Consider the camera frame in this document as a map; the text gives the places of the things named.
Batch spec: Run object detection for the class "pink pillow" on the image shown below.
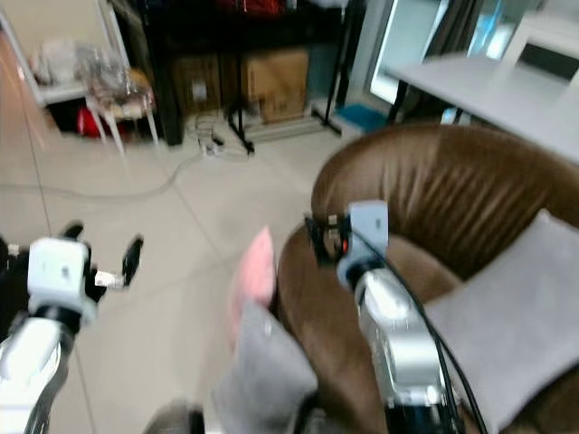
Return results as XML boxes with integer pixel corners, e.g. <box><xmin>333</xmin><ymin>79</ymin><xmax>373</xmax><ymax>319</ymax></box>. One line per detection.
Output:
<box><xmin>228</xmin><ymin>226</ymin><xmax>278</xmax><ymax>351</ymax></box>

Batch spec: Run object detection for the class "brown leather sofa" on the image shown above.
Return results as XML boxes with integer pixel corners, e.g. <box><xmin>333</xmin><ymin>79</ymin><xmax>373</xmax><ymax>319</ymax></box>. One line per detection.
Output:
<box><xmin>275</xmin><ymin>121</ymin><xmax>579</xmax><ymax>434</ymax></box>

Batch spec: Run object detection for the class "red object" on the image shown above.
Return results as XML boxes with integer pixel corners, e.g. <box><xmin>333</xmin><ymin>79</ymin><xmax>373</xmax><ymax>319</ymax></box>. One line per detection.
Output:
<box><xmin>78</xmin><ymin>107</ymin><xmax>110</xmax><ymax>139</ymax></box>

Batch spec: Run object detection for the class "blue box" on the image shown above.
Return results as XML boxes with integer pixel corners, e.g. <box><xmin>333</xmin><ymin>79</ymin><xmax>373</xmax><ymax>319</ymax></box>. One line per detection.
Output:
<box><xmin>334</xmin><ymin>103</ymin><xmax>389</xmax><ymax>136</ymax></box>

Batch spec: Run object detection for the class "white power strip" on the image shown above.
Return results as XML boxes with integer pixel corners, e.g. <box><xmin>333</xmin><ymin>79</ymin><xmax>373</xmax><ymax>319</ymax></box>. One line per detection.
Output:
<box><xmin>196</xmin><ymin>127</ymin><xmax>233</xmax><ymax>160</ymax></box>

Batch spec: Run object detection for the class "white stool with clutter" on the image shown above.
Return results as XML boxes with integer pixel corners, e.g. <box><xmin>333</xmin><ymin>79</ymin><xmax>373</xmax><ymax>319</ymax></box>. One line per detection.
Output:
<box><xmin>83</xmin><ymin>45</ymin><xmax>160</xmax><ymax>165</ymax></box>

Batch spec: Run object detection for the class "grey robot leg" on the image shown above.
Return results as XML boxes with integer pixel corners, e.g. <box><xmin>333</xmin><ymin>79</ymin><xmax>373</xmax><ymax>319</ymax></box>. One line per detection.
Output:
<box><xmin>144</xmin><ymin>401</ymin><xmax>205</xmax><ymax>434</ymax></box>

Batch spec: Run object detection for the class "light cardboard box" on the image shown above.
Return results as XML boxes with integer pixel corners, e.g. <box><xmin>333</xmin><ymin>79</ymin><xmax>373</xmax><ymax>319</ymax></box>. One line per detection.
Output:
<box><xmin>242</xmin><ymin>49</ymin><xmax>311</xmax><ymax>125</ymax></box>

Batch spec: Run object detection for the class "white plastic bag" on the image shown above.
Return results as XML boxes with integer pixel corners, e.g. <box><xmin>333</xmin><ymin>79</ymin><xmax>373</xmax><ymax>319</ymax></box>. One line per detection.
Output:
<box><xmin>31</xmin><ymin>38</ymin><xmax>88</xmax><ymax>85</ymax></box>

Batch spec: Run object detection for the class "dark cardboard box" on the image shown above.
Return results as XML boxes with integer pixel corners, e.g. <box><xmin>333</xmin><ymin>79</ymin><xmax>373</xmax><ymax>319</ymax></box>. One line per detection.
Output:
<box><xmin>174</xmin><ymin>56</ymin><xmax>223</xmax><ymax>118</ymax></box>

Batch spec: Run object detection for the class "white framed mirror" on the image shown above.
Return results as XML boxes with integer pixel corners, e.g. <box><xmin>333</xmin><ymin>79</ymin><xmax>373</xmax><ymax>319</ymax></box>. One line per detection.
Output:
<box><xmin>365</xmin><ymin>0</ymin><xmax>454</xmax><ymax>106</ymax></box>

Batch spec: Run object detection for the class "white framed board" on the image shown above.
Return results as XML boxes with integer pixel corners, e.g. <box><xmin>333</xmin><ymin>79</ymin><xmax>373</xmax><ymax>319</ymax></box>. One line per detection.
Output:
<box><xmin>0</xmin><ymin>0</ymin><xmax>137</xmax><ymax>106</ymax></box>

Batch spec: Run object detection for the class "black shelf rack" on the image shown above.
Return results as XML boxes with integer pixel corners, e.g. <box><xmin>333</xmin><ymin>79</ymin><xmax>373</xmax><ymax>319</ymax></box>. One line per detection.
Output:
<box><xmin>113</xmin><ymin>0</ymin><xmax>368</xmax><ymax>156</ymax></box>

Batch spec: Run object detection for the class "white table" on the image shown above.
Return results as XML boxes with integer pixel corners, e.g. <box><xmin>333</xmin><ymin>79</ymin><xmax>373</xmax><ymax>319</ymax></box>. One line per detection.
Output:
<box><xmin>384</xmin><ymin>52</ymin><xmax>579</xmax><ymax>138</ymax></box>

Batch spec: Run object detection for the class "white chair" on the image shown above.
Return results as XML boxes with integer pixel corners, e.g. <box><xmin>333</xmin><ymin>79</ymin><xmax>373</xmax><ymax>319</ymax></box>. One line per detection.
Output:
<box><xmin>499</xmin><ymin>9</ymin><xmax>579</xmax><ymax>80</ymax></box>

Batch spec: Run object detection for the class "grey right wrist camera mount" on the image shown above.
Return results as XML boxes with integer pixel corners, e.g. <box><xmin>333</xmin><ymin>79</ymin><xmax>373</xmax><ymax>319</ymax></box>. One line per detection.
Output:
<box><xmin>335</xmin><ymin>200</ymin><xmax>390</xmax><ymax>269</ymax></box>

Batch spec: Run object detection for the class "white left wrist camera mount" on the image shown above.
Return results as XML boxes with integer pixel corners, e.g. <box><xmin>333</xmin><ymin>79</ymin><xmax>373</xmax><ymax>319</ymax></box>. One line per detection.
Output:
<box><xmin>27</xmin><ymin>237</ymin><xmax>93</xmax><ymax>311</ymax></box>

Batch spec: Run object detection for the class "white floor cable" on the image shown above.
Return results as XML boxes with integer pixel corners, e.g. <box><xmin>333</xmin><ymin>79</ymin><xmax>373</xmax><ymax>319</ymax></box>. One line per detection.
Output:
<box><xmin>0</xmin><ymin>147</ymin><xmax>220</xmax><ymax>203</ymax></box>

